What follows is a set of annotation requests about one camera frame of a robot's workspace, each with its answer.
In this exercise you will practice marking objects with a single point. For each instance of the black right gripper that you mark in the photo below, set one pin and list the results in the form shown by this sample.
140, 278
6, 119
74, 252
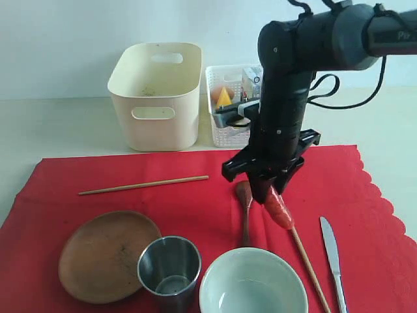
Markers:
273, 150

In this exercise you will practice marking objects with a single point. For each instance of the dark wooden spoon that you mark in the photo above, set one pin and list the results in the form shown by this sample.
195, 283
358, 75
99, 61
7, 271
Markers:
244, 196

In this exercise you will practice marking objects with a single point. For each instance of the orange carrot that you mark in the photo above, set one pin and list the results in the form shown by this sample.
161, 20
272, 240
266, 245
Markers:
277, 209

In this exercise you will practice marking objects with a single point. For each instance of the wooden chopstick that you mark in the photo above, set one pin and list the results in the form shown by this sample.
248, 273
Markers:
310, 270
145, 185

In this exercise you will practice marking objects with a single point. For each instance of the steel table knife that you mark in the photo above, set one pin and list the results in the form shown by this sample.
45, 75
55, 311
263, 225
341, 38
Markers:
333, 259

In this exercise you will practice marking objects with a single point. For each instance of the yellow cheese wedge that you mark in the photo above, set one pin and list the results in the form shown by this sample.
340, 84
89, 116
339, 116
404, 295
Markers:
223, 99

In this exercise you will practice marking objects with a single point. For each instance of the small milk carton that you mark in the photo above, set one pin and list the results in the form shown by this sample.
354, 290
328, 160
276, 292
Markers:
251, 82

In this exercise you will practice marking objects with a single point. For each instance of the brown egg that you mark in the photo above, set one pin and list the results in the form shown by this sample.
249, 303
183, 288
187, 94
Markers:
215, 92

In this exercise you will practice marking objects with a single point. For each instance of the stainless steel cup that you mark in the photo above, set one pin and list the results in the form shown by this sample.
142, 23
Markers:
169, 268

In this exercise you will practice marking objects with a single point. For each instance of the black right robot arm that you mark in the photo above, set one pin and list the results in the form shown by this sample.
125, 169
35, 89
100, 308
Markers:
346, 37

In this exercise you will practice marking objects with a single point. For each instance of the red table cloth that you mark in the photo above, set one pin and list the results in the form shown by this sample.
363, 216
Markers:
377, 259

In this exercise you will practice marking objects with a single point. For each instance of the pale green ceramic bowl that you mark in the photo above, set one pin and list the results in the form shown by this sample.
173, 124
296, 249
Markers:
251, 280

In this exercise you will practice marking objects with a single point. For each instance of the white perforated plastic basket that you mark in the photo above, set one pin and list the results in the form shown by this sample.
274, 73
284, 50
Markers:
230, 76

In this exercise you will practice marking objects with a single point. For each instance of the cream plastic bin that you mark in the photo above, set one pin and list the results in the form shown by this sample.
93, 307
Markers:
155, 90

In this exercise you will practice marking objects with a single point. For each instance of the brown wooden plate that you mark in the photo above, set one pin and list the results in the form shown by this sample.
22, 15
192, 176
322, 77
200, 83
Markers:
98, 264

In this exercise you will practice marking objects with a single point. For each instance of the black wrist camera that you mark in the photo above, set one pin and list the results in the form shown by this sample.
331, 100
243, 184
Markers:
234, 114

